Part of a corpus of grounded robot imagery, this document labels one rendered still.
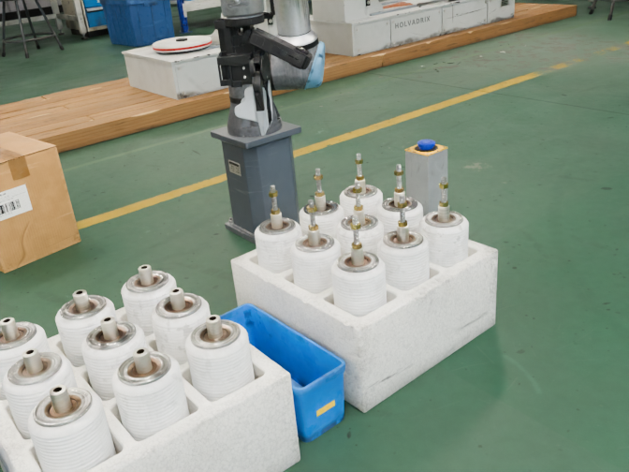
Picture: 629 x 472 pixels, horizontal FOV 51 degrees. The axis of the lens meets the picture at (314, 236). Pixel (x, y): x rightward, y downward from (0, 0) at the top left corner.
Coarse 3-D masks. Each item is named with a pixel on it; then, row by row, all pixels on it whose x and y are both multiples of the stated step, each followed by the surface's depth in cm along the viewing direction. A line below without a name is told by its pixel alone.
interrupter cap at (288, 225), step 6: (264, 222) 136; (270, 222) 136; (288, 222) 135; (294, 222) 135; (258, 228) 134; (264, 228) 134; (270, 228) 134; (282, 228) 134; (288, 228) 133; (294, 228) 133; (270, 234) 131; (276, 234) 131
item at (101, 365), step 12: (144, 336) 104; (84, 348) 100; (120, 348) 99; (132, 348) 100; (84, 360) 102; (96, 360) 99; (108, 360) 99; (120, 360) 99; (96, 372) 100; (108, 372) 100; (96, 384) 102; (108, 384) 101; (108, 396) 102
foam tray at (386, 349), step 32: (256, 256) 140; (480, 256) 131; (256, 288) 134; (288, 288) 125; (416, 288) 121; (448, 288) 125; (480, 288) 132; (288, 320) 128; (320, 320) 119; (352, 320) 114; (384, 320) 115; (416, 320) 121; (448, 320) 128; (480, 320) 136; (352, 352) 115; (384, 352) 117; (416, 352) 124; (448, 352) 131; (352, 384) 118; (384, 384) 120
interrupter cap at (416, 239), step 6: (390, 234) 126; (396, 234) 126; (414, 234) 125; (420, 234) 125; (384, 240) 124; (390, 240) 124; (396, 240) 124; (414, 240) 123; (420, 240) 122; (390, 246) 122; (396, 246) 121; (402, 246) 121; (408, 246) 121; (414, 246) 121
